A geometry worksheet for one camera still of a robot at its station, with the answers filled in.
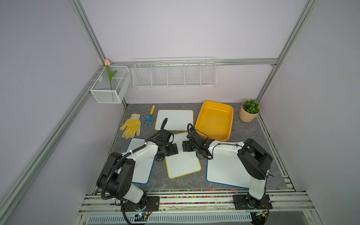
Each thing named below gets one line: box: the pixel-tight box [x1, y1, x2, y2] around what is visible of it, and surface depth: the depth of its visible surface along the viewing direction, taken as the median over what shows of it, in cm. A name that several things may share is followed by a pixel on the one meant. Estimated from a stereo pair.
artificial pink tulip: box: [104, 58, 118, 91], surface depth 92 cm
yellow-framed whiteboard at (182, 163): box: [165, 131, 202, 180], surface depth 87 cm
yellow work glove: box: [120, 113, 142, 140], surface depth 108 cm
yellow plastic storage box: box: [195, 100, 234, 142], surface depth 114 cm
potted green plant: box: [239, 98, 261, 123], surface depth 103 cm
